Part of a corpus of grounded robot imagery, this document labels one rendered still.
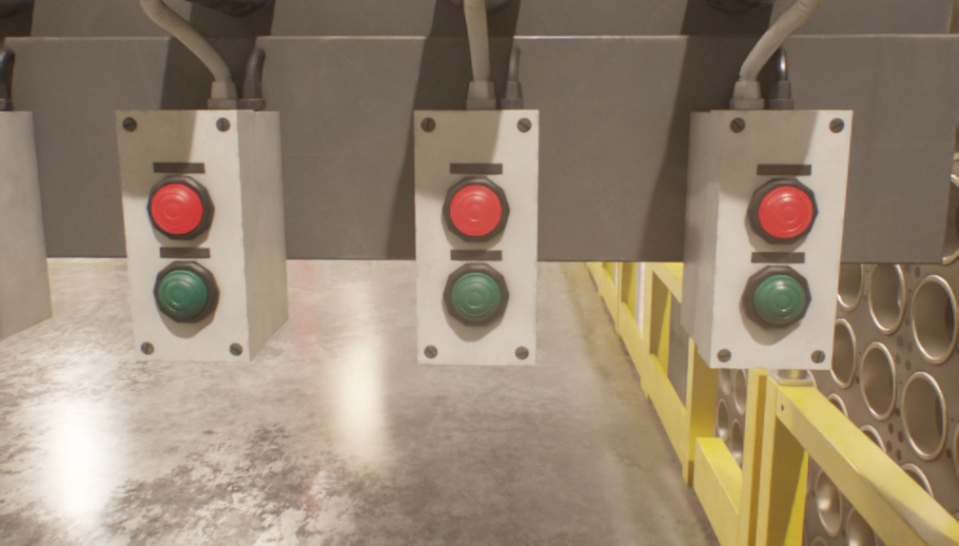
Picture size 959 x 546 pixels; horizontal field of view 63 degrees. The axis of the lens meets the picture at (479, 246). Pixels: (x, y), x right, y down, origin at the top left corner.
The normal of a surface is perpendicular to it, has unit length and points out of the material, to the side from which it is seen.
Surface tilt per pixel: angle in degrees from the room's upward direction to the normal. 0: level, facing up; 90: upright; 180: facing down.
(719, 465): 0
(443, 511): 0
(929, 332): 52
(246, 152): 90
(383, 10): 90
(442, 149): 90
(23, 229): 90
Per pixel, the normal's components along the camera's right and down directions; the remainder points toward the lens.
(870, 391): -0.04, -0.46
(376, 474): 0.00, -0.98
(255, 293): 1.00, 0.00
